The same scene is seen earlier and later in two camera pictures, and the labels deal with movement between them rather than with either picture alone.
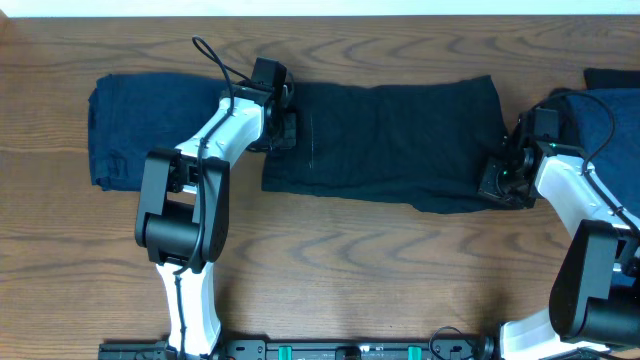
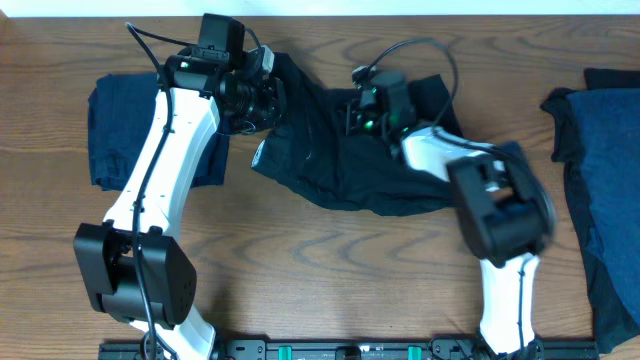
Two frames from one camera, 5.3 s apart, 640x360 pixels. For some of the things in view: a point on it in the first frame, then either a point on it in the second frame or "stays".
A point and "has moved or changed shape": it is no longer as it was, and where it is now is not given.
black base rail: x=331 y=350 stays
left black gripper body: x=285 y=134 -> x=259 y=107
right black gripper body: x=498 y=182 -> x=365 y=120
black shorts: x=429 y=142 has moved or changed shape
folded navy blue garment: x=131 y=115 stays
